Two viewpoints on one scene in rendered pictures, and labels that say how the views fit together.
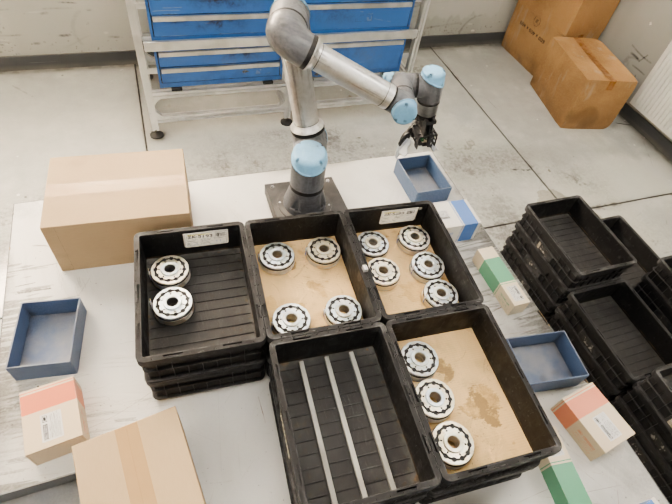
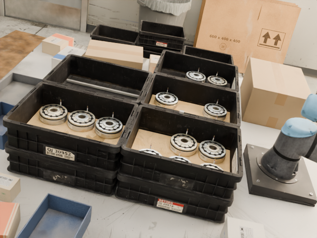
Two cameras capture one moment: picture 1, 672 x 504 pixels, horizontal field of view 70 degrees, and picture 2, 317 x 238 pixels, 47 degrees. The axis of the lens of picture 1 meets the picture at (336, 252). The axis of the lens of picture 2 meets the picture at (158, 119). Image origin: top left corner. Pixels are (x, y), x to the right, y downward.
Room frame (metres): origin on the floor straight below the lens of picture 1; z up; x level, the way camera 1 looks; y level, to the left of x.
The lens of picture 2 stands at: (1.30, -1.20, 1.65)
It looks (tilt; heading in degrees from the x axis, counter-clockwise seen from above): 32 degrees down; 117
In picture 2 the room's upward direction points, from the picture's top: 11 degrees clockwise
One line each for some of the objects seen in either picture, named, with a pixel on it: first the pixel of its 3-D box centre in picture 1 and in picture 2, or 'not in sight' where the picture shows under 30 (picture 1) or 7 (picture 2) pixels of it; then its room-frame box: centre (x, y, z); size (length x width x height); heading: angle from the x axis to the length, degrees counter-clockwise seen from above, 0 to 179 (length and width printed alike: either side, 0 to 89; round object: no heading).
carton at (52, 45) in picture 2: not in sight; (58, 45); (-0.22, 0.31, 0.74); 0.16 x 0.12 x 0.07; 105
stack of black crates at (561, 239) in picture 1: (555, 264); not in sight; (1.51, -0.99, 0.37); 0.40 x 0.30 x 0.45; 27
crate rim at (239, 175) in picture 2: (409, 255); (185, 139); (0.92, -0.21, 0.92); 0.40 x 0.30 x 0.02; 23
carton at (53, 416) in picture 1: (55, 419); (162, 65); (0.35, 0.60, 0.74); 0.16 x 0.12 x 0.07; 34
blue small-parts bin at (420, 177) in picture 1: (421, 179); not in sight; (1.49, -0.28, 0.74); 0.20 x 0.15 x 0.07; 27
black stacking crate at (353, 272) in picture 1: (307, 280); (189, 109); (0.80, 0.06, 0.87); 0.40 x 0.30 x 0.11; 23
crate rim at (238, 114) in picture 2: (309, 270); (192, 99); (0.80, 0.06, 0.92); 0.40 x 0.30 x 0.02; 23
